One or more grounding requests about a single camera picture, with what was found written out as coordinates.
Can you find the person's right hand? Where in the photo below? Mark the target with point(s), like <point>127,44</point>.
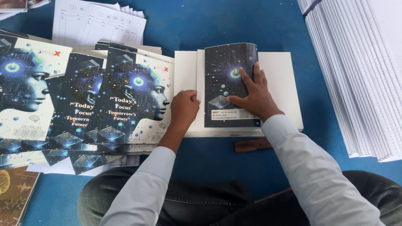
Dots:
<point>259,99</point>

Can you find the person's left hand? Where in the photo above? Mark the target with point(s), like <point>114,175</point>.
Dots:
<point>183,108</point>

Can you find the person's left fingers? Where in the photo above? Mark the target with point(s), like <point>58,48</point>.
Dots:
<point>190,95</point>

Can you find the glossy cover sheet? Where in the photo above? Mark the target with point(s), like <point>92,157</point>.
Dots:
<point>224,69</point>

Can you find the brown wooden creasing tool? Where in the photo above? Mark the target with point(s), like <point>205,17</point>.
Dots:
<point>251,145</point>

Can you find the stack of blank white sheets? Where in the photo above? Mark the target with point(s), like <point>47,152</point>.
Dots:
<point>279,91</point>

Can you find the pile of printed notebook covers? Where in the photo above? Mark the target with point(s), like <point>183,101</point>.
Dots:
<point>94,103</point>

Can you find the person's legs in dark jeans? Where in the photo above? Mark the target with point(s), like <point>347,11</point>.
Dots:
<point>201,204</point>

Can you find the pile of white index sheets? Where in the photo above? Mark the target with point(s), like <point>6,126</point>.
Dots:
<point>103,26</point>

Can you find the stack of ruled white paper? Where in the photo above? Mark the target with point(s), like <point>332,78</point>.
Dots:
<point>358,72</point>

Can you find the brown patterned notebook cover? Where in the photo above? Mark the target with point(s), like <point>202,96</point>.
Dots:
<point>14,194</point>

